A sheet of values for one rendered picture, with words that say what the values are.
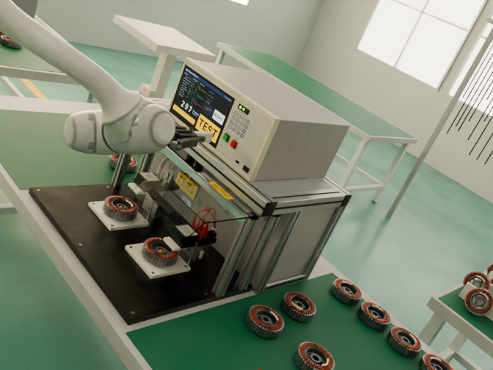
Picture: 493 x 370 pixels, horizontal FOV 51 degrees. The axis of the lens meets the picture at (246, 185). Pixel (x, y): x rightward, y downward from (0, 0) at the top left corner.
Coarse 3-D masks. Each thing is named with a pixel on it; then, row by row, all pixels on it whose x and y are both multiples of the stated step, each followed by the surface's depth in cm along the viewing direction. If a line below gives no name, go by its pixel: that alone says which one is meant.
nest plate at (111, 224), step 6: (90, 204) 172; (96, 204) 173; (102, 204) 175; (96, 210) 170; (102, 210) 171; (102, 216) 168; (108, 216) 170; (138, 216) 177; (108, 222) 166; (114, 222) 168; (120, 222) 169; (126, 222) 170; (132, 222) 172; (138, 222) 173; (144, 222) 174; (108, 228) 165; (114, 228) 166; (120, 228) 167; (126, 228) 169
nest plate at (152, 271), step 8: (128, 248) 158; (136, 248) 160; (136, 256) 156; (144, 264) 154; (152, 264) 156; (176, 264) 160; (184, 264) 162; (152, 272) 152; (160, 272) 154; (168, 272) 155; (176, 272) 158
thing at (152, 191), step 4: (152, 188) 136; (148, 192) 136; (152, 192) 136; (156, 192) 135; (152, 196) 135; (156, 196) 134; (160, 196) 134; (156, 200) 134; (160, 200) 133; (164, 200) 133; (160, 204) 133; (164, 204) 132; (168, 204) 132; (164, 208) 132; (168, 208) 131; (172, 208) 131; (168, 212) 131; (172, 212) 131; (176, 212) 132; (172, 216) 131; (176, 216) 132
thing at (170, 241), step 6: (192, 234) 162; (198, 234) 163; (168, 240) 161; (174, 240) 162; (186, 240) 160; (192, 240) 162; (198, 240) 164; (204, 240) 166; (210, 240) 168; (174, 246) 160; (180, 246) 160; (186, 246) 161; (192, 246) 163
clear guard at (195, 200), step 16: (160, 176) 144; (176, 176) 148; (192, 176) 152; (208, 176) 156; (144, 192) 141; (160, 192) 139; (176, 192) 139; (192, 192) 143; (208, 192) 146; (160, 208) 136; (176, 208) 135; (192, 208) 134; (208, 208) 138; (224, 208) 141; (240, 208) 145; (176, 224) 132; (192, 224) 131
